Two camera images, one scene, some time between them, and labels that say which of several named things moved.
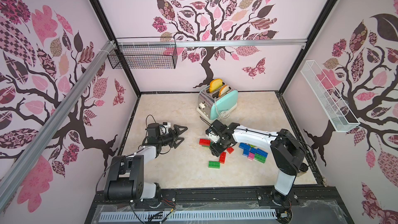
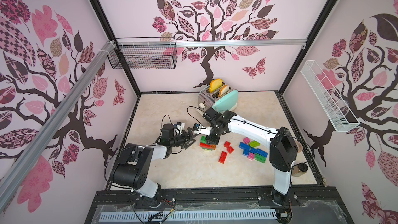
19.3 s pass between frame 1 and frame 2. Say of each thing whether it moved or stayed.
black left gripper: moved
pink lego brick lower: stayed
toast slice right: stayed
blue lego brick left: stayed
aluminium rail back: stayed
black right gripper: moved
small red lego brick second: stayed
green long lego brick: moved
